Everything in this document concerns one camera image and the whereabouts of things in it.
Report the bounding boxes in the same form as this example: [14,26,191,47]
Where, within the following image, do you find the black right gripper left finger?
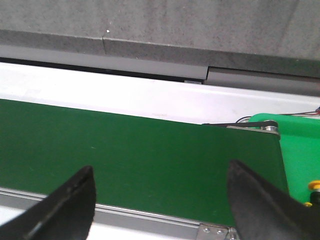
[0,166,96,240]

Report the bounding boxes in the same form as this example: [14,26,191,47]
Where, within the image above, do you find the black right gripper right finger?
[227,160,320,240]

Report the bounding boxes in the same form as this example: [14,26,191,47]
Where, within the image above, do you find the yellow mushroom push button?
[304,180,320,208]

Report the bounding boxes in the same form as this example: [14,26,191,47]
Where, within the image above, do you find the steel conveyor end plate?
[226,120,281,140]

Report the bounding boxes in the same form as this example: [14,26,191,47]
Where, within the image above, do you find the green plastic tray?
[248,113,320,204]

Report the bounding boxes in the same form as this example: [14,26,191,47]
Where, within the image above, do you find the green conveyor belt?
[0,99,288,225]

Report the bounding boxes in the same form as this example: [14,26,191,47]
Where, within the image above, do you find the grey stone counter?
[0,0,320,97]

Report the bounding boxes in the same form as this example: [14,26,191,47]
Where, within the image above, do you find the aluminium conveyor side rail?
[0,187,200,240]

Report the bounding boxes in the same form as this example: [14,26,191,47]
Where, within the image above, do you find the steel conveyor support bracket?
[195,223,229,240]

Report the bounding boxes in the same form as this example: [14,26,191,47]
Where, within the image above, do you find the red and black cables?
[234,107,320,124]

